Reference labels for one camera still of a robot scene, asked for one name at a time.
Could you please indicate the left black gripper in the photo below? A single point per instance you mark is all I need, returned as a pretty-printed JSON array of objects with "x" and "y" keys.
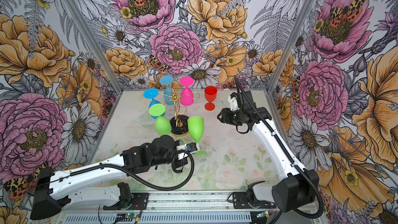
[{"x": 180, "y": 162}]

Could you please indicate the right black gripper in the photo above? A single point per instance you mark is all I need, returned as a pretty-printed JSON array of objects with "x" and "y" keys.
[{"x": 225, "y": 117}]

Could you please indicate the red wine glass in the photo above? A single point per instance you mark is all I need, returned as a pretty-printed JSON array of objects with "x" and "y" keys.
[{"x": 210, "y": 96}]

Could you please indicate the green wine glass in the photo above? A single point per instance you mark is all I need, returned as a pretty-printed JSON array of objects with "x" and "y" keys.
[
  {"x": 196, "y": 128},
  {"x": 162, "y": 124}
]

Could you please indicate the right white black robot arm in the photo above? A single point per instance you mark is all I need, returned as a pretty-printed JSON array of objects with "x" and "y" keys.
[{"x": 297, "y": 188}]

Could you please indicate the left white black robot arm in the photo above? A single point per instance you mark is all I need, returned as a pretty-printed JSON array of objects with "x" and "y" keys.
[{"x": 53, "y": 188}]

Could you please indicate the pink wine glass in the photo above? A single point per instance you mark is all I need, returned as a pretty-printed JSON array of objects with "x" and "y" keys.
[{"x": 187, "y": 98}]

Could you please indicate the left blue wine glass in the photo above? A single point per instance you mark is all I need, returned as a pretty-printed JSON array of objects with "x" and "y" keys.
[{"x": 151, "y": 94}]

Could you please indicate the back light blue wine glass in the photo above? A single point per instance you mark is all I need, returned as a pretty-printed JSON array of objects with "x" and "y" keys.
[{"x": 167, "y": 82}]

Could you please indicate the left green circuit board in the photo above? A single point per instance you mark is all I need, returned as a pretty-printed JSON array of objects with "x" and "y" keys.
[{"x": 129, "y": 217}]

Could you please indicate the green circuit board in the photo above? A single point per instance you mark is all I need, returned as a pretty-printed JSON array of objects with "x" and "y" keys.
[
  {"x": 129, "y": 217},
  {"x": 264, "y": 214}
]

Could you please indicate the right green circuit board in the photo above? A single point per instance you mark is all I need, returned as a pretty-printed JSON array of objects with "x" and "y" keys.
[{"x": 264, "y": 214}]

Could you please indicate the gold wire wine glass rack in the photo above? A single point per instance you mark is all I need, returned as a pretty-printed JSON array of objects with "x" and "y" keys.
[{"x": 179, "y": 122}]

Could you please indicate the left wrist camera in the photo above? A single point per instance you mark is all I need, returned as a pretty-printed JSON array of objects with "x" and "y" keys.
[{"x": 192, "y": 148}]

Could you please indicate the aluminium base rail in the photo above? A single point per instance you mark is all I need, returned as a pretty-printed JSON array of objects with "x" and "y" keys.
[{"x": 168, "y": 201}]

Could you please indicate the white vented cable duct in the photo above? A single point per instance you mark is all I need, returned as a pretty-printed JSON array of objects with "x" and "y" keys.
[{"x": 161, "y": 218}]

